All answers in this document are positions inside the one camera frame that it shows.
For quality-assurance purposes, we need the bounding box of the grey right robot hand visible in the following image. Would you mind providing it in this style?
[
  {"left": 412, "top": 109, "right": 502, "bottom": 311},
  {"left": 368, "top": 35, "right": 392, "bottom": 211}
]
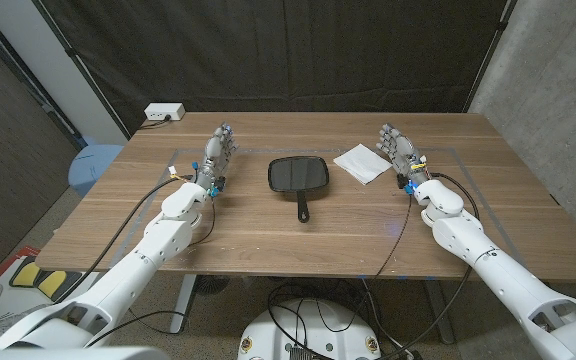
[{"left": 375, "top": 123, "right": 432, "bottom": 194}]

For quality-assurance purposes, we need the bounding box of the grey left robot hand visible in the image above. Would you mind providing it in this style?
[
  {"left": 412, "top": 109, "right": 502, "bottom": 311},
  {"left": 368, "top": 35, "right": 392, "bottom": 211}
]
[{"left": 193, "top": 121, "right": 240, "bottom": 199}]

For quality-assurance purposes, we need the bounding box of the white paper napkin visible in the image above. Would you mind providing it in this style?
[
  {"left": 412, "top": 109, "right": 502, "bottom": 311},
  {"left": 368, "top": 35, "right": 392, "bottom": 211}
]
[{"left": 332, "top": 143, "right": 394, "bottom": 186}]

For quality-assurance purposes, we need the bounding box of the black hand mirror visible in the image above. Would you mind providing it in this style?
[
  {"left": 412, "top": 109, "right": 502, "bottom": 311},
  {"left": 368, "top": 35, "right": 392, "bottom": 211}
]
[{"left": 267, "top": 155, "right": 331, "bottom": 224}]

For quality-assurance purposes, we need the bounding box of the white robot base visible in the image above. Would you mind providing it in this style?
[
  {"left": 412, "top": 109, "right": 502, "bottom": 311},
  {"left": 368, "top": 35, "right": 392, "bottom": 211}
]
[{"left": 236, "top": 298, "right": 383, "bottom": 360}]

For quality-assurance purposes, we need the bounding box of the white power strip box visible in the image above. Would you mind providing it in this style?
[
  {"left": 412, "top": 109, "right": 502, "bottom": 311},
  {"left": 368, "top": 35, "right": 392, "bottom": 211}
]
[{"left": 143, "top": 102, "right": 187, "bottom": 123}]

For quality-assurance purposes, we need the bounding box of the black backdrop curtain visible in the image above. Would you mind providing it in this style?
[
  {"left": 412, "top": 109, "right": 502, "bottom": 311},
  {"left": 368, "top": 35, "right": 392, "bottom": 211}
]
[{"left": 32, "top": 0, "right": 512, "bottom": 136}]

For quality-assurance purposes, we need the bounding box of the blue round stool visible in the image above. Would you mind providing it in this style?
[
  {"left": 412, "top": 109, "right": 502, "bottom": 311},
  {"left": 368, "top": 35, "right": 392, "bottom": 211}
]
[{"left": 67, "top": 143, "right": 126, "bottom": 198}]

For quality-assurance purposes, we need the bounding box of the black round floor fan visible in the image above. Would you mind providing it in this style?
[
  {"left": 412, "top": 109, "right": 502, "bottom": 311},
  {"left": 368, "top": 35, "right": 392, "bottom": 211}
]
[{"left": 192, "top": 274, "right": 231, "bottom": 296}]

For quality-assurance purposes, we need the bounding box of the black backdrop stand pole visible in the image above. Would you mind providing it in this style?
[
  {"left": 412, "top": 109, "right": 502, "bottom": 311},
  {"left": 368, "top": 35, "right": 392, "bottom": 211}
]
[
  {"left": 32, "top": 0, "right": 132, "bottom": 140},
  {"left": 462, "top": 0, "right": 518, "bottom": 114}
]

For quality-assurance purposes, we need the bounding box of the white table leg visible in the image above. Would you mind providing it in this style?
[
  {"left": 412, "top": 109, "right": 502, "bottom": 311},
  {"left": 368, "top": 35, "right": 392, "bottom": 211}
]
[{"left": 169, "top": 273, "right": 198, "bottom": 335}]

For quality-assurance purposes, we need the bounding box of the grey table leg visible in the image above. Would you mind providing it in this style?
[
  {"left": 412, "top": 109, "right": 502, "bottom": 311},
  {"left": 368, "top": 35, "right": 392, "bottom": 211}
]
[{"left": 422, "top": 279, "right": 457, "bottom": 345}]

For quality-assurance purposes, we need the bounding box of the yellow and black floor mat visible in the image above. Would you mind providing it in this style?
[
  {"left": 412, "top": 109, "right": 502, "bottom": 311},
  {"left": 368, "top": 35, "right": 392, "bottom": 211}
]
[{"left": 8, "top": 255, "right": 83, "bottom": 302}]

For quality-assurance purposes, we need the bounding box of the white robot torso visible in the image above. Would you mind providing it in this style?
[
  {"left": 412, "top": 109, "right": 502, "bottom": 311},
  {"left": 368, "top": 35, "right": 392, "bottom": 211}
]
[{"left": 0, "top": 346, "right": 169, "bottom": 360}]

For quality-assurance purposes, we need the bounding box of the white floor board red edge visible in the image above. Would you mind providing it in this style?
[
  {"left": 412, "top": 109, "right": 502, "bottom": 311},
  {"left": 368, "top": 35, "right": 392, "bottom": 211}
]
[{"left": 0, "top": 244, "right": 77, "bottom": 326}]

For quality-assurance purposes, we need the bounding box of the thin black left wrist cable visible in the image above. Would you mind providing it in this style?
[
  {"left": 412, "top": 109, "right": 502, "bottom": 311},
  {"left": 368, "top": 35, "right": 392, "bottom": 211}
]
[{"left": 85, "top": 197, "right": 218, "bottom": 349}]

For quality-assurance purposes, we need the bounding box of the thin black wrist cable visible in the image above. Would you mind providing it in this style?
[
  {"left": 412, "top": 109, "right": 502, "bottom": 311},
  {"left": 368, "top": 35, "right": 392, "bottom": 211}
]
[
  {"left": 85, "top": 197, "right": 218, "bottom": 349},
  {"left": 362, "top": 193, "right": 414, "bottom": 281}
]

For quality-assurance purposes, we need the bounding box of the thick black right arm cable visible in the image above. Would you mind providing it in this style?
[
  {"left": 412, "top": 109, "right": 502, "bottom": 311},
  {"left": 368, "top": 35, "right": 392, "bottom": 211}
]
[{"left": 377, "top": 172, "right": 481, "bottom": 360}]

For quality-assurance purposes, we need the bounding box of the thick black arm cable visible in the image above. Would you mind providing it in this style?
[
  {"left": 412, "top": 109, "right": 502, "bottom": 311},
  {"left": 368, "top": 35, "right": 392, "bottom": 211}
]
[
  {"left": 53, "top": 174, "right": 194, "bottom": 305},
  {"left": 377, "top": 172, "right": 481, "bottom": 360}
]

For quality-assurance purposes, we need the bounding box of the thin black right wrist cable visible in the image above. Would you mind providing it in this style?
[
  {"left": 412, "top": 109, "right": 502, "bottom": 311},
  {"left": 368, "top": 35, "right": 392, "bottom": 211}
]
[{"left": 362, "top": 193, "right": 414, "bottom": 281}]

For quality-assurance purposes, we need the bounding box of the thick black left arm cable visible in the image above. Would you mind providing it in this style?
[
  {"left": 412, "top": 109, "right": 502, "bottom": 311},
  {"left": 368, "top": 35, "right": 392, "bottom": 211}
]
[{"left": 53, "top": 174, "right": 194, "bottom": 305}]

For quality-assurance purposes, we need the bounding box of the black floor cable tangle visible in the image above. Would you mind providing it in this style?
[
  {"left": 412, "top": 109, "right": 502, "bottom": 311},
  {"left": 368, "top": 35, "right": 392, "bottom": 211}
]
[{"left": 266, "top": 282, "right": 369, "bottom": 360}]

